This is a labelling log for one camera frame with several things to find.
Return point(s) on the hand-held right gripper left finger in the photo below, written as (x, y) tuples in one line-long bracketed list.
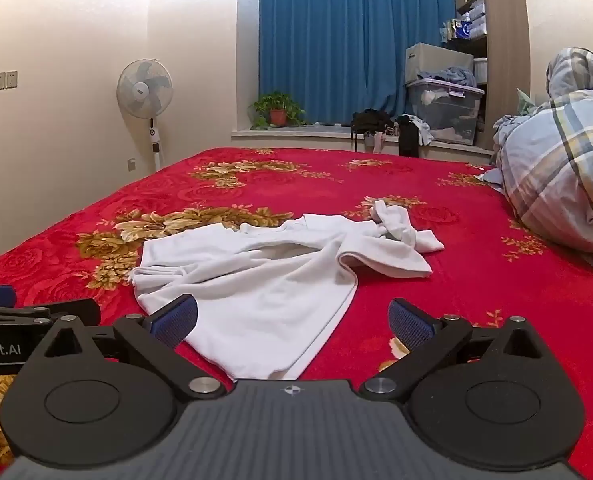
[(176, 317)]

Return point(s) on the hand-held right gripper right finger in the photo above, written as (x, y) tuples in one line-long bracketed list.
[(410, 325)]

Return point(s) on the white garment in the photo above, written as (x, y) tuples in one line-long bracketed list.
[(276, 300)]

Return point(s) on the blue clothes heap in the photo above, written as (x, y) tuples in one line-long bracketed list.
[(460, 77)]

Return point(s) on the red floral blanket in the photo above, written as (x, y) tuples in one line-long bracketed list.
[(51, 270)]

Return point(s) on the white cloth heap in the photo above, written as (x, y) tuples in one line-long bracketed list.
[(425, 130)]

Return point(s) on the black bag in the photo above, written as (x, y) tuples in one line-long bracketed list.
[(371, 120)]

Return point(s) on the clear plastic storage box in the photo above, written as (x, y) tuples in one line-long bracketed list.
[(446, 115)]

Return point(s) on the white standing fan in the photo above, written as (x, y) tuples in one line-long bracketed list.
[(144, 87)]

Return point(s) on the potted green plant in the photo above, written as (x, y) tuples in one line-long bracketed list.
[(276, 106)]

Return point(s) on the green cloth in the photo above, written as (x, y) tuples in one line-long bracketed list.
[(524, 102)]

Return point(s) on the small white storage box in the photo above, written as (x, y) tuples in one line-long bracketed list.
[(480, 69)]

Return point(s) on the grey box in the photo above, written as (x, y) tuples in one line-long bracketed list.
[(434, 60)]

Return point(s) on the blue curtain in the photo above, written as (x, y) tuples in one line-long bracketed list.
[(336, 35)]

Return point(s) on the wooden bookshelf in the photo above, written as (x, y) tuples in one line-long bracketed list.
[(507, 35)]

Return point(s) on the double wall socket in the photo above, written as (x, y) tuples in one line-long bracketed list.
[(4, 80)]

